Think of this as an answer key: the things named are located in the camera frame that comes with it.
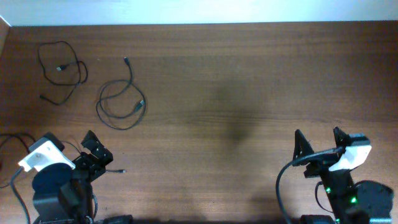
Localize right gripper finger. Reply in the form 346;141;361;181
293;129;314;160
333;126;350;147

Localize long black usb cable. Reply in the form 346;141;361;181
0;133;127;189

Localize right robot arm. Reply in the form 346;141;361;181
293;127;394;223

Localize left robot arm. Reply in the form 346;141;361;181
29;130;113;223

